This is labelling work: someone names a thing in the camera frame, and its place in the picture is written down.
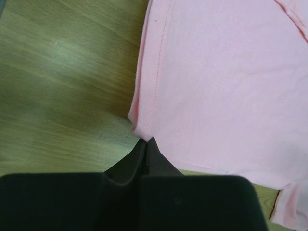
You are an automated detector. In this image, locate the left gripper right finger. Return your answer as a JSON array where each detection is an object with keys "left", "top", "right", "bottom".
[{"left": 141, "top": 139, "right": 268, "bottom": 231}]

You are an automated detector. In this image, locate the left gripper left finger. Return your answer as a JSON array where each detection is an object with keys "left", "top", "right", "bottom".
[{"left": 0, "top": 140, "right": 147, "bottom": 231}]

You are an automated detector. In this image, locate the pink t shirt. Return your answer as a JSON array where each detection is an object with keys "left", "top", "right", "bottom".
[{"left": 128, "top": 0, "right": 308, "bottom": 231}]

